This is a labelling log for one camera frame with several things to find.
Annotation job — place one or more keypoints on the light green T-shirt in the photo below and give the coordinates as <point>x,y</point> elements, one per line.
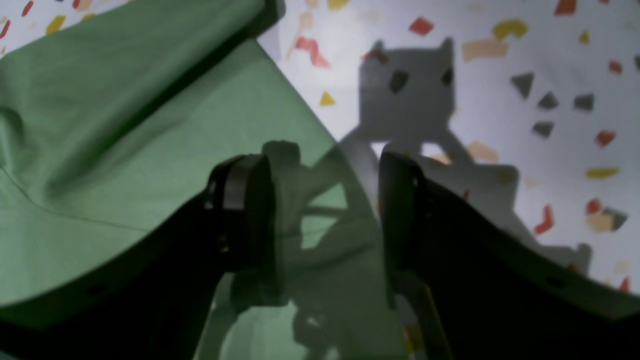
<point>111,125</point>

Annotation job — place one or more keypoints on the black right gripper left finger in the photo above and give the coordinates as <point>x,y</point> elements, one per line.
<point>152,301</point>

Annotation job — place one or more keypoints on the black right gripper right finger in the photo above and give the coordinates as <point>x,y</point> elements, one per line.
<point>479,294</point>

